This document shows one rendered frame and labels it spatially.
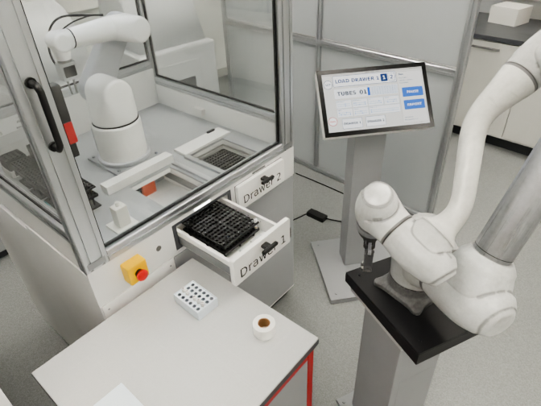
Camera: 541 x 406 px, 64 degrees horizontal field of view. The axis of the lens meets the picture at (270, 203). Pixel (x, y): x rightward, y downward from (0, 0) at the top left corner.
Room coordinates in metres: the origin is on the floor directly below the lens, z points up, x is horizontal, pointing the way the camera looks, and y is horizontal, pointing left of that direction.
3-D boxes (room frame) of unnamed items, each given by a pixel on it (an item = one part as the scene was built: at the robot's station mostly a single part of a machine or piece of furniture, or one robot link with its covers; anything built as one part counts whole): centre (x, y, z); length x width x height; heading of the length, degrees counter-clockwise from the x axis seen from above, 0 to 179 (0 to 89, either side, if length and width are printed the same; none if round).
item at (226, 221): (1.25, 0.19, 0.87); 0.22 x 0.18 x 0.06; 48
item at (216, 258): (1.25, 0.19, 0.86); 0.40 x 0.26 x 0.06; 48
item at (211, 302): (0.99, 0.26, 0.78); 0.12 x 0.08 x 0.04; 47
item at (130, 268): (1.04, 0.45, 0.88); 0.07 x 0.05 x 0.07; 138
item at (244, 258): (1.11, 0.04, 0.87); 0.29 x 0.02 x 0.11; 138
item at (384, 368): (0.98, -0.45, 0.38); 0.30 x 0.30 x 0.76; 23
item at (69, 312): (1.66, 0.57, 0.40); 1.03 x 0.95 x 0.80; 138
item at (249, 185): (1.54, 0.04, 0.87); 0.29 x 0.02 x 0.11; 138
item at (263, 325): (0.87, 0.04, 0.78); 0.07 x 0.07 x 0.04
